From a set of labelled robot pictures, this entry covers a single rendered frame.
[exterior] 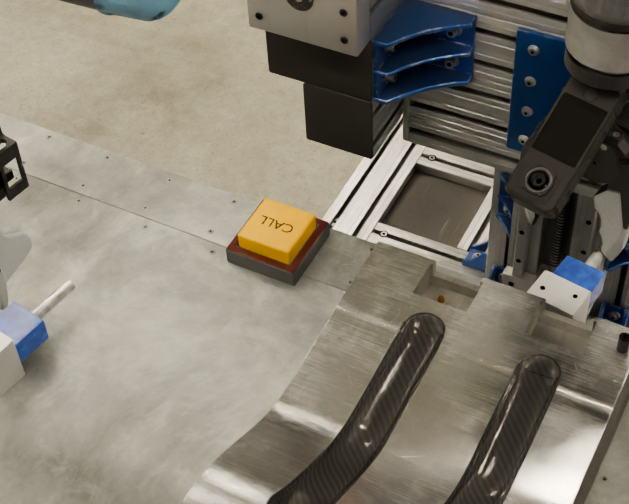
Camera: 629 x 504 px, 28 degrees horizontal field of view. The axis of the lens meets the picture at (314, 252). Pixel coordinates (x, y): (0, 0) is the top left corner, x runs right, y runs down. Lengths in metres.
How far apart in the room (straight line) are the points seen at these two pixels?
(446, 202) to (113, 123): 0.84
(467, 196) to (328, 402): 1.15
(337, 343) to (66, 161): 0.46
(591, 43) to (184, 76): 1.88
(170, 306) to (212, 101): 1.48
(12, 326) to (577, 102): 0.57
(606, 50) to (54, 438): 0.60
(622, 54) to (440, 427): 0.34
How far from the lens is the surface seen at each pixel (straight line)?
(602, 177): 1.07
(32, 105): 2.79
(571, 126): 1.02
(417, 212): 2.16
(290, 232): 1.27
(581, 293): 1.21
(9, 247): 1.12
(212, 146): 2.61
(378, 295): 1.14
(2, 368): 1.22
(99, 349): 1.25
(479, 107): 1.51
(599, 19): 0.97
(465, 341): 1.11
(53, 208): 1.39
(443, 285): 1.18
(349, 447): 1.06
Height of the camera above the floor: 1.76
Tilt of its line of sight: 48 degrees down
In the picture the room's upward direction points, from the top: 4 degrees counter-clockwise
